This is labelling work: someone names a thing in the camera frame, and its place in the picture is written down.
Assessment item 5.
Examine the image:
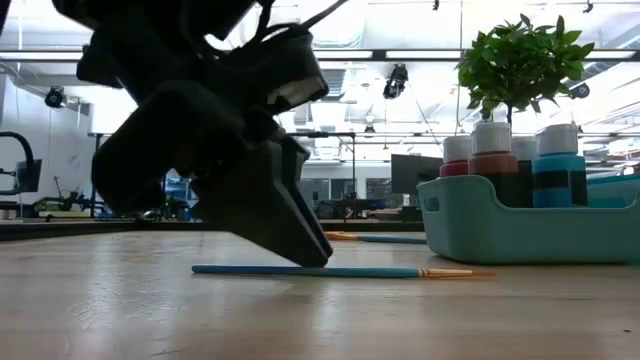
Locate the black background table frame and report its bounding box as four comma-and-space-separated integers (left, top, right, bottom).
88, 130, 109, 217

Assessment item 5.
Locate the blue paintbrush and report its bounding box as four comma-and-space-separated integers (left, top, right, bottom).
323, 231, 428, 246
191, 264, 497, 280

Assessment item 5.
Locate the green artificial plant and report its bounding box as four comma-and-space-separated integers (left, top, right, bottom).
456, 12, 596, 126

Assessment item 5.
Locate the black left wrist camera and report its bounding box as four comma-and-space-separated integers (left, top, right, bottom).
204, 24, 330, 115

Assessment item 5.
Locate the large black monitor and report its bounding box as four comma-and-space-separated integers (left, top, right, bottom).
390, 153, 445, 197

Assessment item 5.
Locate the black paint bottle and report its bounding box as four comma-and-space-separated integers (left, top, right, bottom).
510, 135, 539, 209

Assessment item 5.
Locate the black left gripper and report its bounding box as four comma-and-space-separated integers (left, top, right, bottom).
92, 82, 334, 268

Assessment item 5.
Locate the teal plastic bin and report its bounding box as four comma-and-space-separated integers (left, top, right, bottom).
416, 174, 640, 265

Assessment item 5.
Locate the brown paint bottle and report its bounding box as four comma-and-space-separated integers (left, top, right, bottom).
467, 121, 520, 209

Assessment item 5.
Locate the red paint bottle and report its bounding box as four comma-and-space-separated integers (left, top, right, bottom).
439, 134, 472, 179

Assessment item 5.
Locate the blue flat tray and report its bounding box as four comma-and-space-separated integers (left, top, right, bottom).
585, 172, 640, 209

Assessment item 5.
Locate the blue paint bottle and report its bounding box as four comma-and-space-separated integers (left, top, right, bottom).
531, 123, 590, 209

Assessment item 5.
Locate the small dark monitor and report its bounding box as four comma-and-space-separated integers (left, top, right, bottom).
14, 158, 44, 194

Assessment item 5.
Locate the silver ventilation duct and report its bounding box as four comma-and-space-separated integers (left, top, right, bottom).
314, 0, 369, 157

